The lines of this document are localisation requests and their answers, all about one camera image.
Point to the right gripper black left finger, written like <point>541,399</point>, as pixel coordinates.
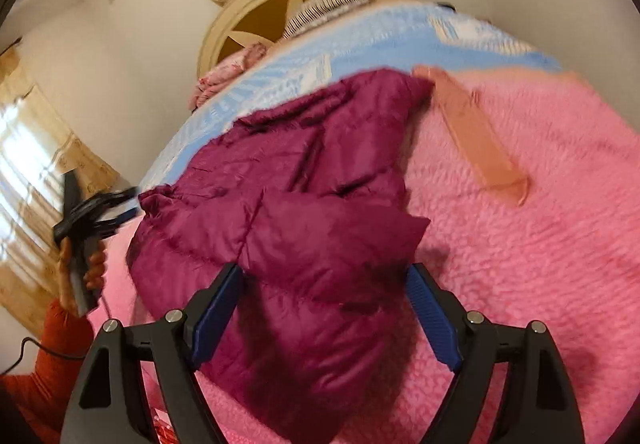
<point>110,402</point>

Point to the magenta puffer down jacket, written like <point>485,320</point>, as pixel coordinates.
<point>309,199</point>

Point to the orange sleeve forearm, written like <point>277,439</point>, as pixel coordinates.
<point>33,406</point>

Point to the person's left hand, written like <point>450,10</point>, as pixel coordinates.
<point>94,278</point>

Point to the pink fleece blanket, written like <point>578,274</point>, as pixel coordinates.
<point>569,255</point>

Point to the pink floral pillow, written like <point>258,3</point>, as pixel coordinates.
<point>224,73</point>

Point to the cream wooden headboard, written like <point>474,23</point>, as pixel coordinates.
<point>241,23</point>

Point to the striped grey pillow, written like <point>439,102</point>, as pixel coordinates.
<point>314,13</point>

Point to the blue patterned bed sheet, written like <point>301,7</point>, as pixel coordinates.
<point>398,35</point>

